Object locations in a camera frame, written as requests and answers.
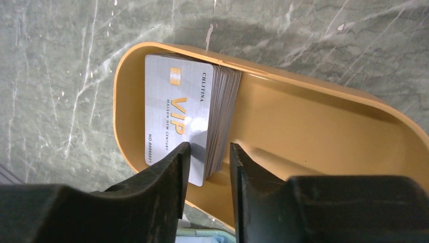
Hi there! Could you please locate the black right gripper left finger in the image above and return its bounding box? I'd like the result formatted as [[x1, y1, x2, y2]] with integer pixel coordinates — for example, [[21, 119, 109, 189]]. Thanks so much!
[[1, 142, 191, 242]]

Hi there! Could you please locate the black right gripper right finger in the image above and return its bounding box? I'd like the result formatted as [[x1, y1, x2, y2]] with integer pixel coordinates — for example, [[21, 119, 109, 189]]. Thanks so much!
[[229, 143, 428, 242]]

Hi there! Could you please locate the silver credit card stack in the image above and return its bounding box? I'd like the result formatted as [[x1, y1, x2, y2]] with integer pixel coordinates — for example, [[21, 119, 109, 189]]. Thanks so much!
[[145, 53, 242, 186]]

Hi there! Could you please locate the mint green card holder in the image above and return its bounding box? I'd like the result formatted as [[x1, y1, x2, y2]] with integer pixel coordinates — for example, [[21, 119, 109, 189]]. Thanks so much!
[[175, 228, 236, 243]]

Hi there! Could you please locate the yellow oval tray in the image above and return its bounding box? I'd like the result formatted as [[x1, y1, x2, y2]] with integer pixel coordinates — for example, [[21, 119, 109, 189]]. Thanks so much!
[[113, 42, 429, 232]]

